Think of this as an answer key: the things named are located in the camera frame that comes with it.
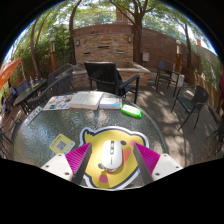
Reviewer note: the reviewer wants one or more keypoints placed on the grey mesh metal chair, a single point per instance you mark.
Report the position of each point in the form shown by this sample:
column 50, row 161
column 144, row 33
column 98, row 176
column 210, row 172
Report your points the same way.
column 8, row 133

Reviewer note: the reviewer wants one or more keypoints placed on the blue mesh chair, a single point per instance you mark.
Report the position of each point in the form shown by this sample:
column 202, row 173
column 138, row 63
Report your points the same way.
column 22, row 86

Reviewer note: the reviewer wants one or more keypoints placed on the black slatted wooden chair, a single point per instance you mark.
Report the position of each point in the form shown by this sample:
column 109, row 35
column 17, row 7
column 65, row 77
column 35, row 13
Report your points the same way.
column 101, row 76

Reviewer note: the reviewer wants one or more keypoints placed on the person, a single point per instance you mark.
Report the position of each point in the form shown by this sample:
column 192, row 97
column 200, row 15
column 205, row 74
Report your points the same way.
column 11, row 93

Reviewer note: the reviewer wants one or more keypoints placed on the red closed parasol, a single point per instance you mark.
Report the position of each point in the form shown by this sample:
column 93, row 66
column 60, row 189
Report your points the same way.
column 222, row 90

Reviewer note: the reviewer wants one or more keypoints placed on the dark slatted metal chair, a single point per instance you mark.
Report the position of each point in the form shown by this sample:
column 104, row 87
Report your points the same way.
column 165, row 68

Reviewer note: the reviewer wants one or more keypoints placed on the black wall lantern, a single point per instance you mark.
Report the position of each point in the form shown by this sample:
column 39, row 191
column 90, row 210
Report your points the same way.
column 129, row 39
column 77, row 42

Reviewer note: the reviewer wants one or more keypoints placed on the colourful printed leaflet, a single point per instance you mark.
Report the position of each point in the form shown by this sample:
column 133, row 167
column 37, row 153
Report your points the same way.
column 58, row 102

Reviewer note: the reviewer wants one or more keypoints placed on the white sign with black print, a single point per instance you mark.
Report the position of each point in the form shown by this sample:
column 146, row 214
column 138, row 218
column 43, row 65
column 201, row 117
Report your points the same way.
column 32, row 116

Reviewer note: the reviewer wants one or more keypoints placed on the pale thin booklet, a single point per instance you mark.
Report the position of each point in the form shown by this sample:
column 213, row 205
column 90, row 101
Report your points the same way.
column 111, row 103

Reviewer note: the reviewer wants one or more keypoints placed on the brown-trunked tree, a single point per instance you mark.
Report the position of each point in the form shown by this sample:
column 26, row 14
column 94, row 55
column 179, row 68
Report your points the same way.
column 137, row 40
column 34, row 53

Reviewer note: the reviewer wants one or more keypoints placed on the yellow duck-shaped mouse pad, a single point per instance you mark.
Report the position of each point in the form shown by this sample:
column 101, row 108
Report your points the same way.
column 96, row 140

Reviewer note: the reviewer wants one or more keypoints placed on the yellow square code card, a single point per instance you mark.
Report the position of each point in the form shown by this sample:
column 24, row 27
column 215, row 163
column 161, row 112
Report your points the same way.
column 61, row 144

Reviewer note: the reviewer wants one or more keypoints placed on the white wall box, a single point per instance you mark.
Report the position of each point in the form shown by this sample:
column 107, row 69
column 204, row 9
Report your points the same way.
column 145, row 56

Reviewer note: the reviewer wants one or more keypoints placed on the dark mesh round-backed chair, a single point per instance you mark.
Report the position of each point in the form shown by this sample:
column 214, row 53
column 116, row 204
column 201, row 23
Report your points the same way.
column 200, row 96

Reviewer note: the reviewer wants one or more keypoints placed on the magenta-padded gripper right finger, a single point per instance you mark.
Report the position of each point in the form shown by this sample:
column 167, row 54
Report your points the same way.
column 165, row 165

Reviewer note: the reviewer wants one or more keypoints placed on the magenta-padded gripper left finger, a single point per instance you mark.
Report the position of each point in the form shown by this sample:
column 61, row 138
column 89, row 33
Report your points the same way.
column 58, row 164

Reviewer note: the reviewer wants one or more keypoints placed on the dark metal patio chair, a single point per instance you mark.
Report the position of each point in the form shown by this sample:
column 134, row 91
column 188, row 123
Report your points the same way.
column 218, row 136

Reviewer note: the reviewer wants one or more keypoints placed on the white open book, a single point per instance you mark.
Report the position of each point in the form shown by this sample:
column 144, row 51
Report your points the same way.
column 86, row 100

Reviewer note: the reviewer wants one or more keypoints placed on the grey wicker armchair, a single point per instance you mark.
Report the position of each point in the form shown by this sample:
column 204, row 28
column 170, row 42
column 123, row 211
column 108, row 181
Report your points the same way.
column 56, row 88
column 60, row 71

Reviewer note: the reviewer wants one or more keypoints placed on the orange parasol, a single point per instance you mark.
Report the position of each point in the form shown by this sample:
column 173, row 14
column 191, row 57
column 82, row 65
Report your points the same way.
column 8, row 70

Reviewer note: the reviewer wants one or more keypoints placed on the white computer mouse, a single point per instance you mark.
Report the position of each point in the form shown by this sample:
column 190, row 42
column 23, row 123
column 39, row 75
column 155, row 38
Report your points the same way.
column 111, row 156

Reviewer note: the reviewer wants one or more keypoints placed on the orange lamp post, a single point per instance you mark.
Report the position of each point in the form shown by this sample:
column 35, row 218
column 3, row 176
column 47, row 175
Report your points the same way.
column 53, row 55
column 178, row 55

